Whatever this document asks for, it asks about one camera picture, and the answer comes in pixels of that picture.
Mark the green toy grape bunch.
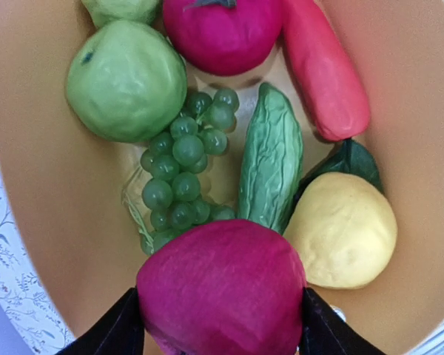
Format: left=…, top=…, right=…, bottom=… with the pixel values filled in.
left=140, top=87, right=240, bottom=255

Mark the green toy apple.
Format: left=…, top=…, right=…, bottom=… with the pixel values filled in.
left=66, top=20, right=187, bottom=143

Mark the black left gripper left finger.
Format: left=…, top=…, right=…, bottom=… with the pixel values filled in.
left=58, top=288, right=144, bottom=355

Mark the yellow toy lemon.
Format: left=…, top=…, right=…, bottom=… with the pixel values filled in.
left=283, top=138, right=399, bottom=290

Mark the green toy cucumber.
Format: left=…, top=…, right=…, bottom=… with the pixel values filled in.
left=238, top=82, right=303, bottom=234

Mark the green toy pear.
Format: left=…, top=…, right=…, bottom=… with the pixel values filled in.
left=81, top=0, right=162, bottom=28

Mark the red toy chili pepper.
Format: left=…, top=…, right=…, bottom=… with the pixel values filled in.
left=283, top=1, right=371, bottom=142

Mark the red toy tomato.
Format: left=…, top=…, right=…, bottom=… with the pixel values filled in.
left=162, top=1, right=282, bottom=76

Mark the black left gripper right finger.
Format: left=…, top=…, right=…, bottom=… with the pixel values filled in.
left=299, top=288, right=384, bottom=355

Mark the yellow plastic basket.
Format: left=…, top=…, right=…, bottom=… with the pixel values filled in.
left=0, top=1, right=444, bottom=354

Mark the red toy apple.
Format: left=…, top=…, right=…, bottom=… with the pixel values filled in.
left=137, top=220, right=306, bottom=354

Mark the floral tablecloth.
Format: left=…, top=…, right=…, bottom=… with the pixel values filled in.
left=0, top=172, right=74, bottom=354

